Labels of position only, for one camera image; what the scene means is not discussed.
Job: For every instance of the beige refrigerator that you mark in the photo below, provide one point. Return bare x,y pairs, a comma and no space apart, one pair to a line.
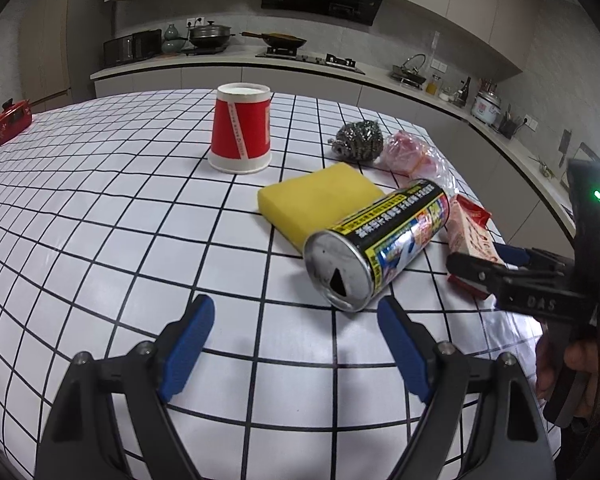
50,45

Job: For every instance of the person's right hand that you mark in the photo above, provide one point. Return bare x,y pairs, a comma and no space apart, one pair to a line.
587,357

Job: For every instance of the red paper cup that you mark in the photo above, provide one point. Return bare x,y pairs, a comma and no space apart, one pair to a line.
240,130

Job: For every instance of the black gas stove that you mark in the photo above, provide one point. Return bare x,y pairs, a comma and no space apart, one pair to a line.
305,57

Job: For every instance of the yellow sponge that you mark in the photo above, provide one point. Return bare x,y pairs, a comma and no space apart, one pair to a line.
310,195

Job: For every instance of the small dish with greens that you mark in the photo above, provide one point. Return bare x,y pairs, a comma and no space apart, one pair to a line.
541,166

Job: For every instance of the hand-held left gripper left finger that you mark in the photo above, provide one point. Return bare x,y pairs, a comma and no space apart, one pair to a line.
187,345

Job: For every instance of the white checkered tablecloth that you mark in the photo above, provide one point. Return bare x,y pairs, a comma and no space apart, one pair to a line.
130,240

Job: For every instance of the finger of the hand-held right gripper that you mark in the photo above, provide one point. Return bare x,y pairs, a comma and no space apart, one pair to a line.
472,270
512,254

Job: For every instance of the white rice cooker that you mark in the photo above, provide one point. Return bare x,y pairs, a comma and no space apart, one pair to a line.
486,109

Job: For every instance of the red and white carton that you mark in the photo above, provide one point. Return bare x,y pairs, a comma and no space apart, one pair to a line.
472,237

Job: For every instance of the yellow oil bottle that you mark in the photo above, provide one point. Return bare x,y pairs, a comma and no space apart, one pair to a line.
432,87

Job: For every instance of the lidded cooking pot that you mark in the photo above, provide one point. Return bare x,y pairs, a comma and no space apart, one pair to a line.
209,36

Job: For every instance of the black induction cooker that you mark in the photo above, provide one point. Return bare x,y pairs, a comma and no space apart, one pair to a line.
407,80
205,51

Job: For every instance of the black cleaver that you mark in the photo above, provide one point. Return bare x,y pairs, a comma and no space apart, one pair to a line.
565,147

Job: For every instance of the dark glass bottle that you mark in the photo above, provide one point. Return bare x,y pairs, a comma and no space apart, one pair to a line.
465,95

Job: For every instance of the steel kettle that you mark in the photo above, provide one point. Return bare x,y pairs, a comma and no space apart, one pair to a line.
414,69

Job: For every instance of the steel wool scourer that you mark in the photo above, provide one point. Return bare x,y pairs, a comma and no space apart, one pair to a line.
357,140

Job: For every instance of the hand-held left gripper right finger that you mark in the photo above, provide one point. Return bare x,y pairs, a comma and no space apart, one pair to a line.
405,350

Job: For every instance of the red box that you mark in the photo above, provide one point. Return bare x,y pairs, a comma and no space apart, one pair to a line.
10,122

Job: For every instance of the black and yellow can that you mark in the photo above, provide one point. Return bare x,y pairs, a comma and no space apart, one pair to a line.
395,230

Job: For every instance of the pink plastic bag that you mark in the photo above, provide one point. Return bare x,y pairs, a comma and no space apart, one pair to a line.
405,152

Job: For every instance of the white wall outlet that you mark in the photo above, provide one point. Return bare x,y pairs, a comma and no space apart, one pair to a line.
528,122
438,64
193,22

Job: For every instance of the green ceramic jar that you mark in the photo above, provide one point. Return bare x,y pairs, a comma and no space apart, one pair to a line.
172,40

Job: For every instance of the black utensil holder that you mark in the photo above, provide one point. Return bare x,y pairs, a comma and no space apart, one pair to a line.
506,127

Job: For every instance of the black microwave oven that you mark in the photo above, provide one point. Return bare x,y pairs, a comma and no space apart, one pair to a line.
130,47

